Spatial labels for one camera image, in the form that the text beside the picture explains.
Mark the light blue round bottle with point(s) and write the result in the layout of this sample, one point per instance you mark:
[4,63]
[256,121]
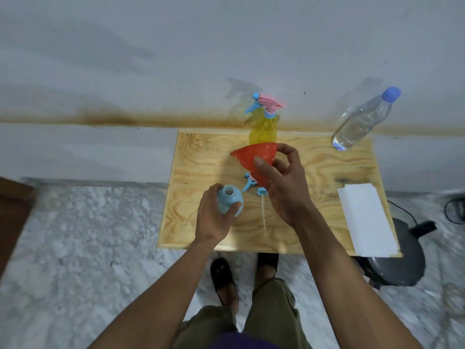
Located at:
[232,198]

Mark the clear water bottle blue cap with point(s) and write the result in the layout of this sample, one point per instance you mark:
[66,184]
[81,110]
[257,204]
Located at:
[359,123]

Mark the black sandal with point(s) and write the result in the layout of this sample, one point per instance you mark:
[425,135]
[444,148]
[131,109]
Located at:
[268,261]
[222,276]

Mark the black round appliance base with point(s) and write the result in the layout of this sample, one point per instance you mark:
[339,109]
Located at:
[407,258]

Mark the white paper sheet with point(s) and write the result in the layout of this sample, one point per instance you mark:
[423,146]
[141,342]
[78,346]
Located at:
[367,218]

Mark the blue spray head with tube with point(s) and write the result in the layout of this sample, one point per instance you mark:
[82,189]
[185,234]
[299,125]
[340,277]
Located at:
[249,183]

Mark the purple shirt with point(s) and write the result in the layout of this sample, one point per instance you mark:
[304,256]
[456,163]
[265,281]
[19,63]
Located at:
[243,341]

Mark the person's right thumb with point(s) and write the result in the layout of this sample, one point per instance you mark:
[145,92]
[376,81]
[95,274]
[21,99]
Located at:
[266,168]

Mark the person's left forearm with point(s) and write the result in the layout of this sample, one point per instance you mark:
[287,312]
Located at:
[163,298]

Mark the person's right hand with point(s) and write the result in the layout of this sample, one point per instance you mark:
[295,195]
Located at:
[289,194]

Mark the person's right middle finger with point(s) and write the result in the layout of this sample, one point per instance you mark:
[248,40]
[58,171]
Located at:
[280,165]

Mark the person's right forearm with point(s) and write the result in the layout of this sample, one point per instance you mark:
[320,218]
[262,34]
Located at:
[345,287]

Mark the black plug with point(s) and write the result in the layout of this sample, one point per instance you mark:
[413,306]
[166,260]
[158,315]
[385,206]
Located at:
[425,227]

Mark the person's left hand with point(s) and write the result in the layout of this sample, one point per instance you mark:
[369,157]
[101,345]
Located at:
[208,218]

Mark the yellow spray bottle pink trigger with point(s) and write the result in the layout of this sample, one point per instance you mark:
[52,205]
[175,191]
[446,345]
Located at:
[264,129]

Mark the brown wooden furniture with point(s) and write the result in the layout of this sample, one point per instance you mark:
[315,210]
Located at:
[12,221]

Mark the red plastic funnel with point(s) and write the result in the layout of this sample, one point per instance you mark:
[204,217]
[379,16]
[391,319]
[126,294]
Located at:
[254,154]

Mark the olive green trousers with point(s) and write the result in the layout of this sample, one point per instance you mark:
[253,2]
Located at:
[272,316]

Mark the person's left thumb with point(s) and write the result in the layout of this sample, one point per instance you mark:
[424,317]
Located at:
[231,213]

